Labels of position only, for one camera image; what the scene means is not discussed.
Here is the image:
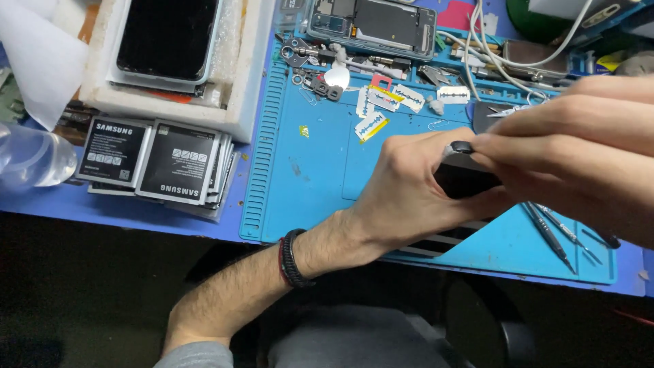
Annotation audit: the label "black handled tool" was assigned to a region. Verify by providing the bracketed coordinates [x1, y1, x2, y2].
[581, 228, 622, 250]

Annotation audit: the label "black rubber pad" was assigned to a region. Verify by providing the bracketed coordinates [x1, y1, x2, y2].
[472, 100, 517, 135]

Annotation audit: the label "grey sleeve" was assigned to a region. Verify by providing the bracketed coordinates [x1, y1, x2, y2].
[153, 340, 235, 368]

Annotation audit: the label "dark precision screwdriver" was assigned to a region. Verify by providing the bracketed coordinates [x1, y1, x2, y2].
[520, 201, 578, 276]

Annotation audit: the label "bare steel razor blade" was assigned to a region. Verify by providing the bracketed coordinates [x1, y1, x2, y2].
[437, 86, 471, 105]

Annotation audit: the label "person's right hand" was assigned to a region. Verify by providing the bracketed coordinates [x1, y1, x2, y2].
[469, 75, 654, 248]

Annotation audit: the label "stack of black phone batteries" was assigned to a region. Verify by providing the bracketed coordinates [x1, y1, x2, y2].
[75, 116, 241, 221]

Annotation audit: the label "clear plastic bottle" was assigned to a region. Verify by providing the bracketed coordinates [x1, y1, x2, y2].
[0, 122, 78, 192]

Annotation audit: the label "small black phone part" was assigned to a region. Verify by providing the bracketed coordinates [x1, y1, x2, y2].
[311, 77, 344, 102]

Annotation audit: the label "pink plastic card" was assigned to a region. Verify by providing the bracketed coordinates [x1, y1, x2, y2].
[437, 0, 478, 32]

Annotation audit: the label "grey trousers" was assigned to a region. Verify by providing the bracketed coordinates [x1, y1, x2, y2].
[267, 305, 453, 368]

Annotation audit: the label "person's left hand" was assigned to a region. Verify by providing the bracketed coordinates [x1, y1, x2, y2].
[352, 130, 516, 254]

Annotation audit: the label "brown phone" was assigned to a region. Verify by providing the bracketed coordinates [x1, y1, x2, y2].
[502, 39, 570, 77]

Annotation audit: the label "blue silicone repair mat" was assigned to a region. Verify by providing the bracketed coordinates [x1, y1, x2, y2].
[239, 36, 618, 286]

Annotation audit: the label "steel tweezers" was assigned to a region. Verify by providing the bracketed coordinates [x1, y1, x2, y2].
[486, 102, 548, 119]

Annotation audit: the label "red cord bracelet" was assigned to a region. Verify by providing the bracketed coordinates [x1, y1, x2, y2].
[277, 237, 288, 285]

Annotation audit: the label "phone with black screen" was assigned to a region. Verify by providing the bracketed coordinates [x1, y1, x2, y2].
[106, 0, 225, 94]

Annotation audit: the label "white styrofoam box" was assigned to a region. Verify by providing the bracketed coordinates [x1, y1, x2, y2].
[79, 0, 277, 144]

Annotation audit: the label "black braided bracelet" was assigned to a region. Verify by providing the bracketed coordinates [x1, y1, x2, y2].
[282, 228, 316, 288]

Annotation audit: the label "opened disassembled smartphone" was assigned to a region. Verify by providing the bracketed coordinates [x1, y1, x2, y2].
[306, 0, 438, 62]

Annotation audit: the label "black striped phone frame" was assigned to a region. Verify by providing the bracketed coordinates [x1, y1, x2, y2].
[393, 219, 494, 259]

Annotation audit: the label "green round container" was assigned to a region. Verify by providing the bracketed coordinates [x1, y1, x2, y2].
[506, 0, 575, 45]

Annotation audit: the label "white paper sheet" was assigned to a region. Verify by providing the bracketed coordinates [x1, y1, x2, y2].
[0, 0, 90, 132]

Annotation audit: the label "white cable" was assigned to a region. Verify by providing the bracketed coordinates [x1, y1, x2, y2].
[437, 0, 596, 100]

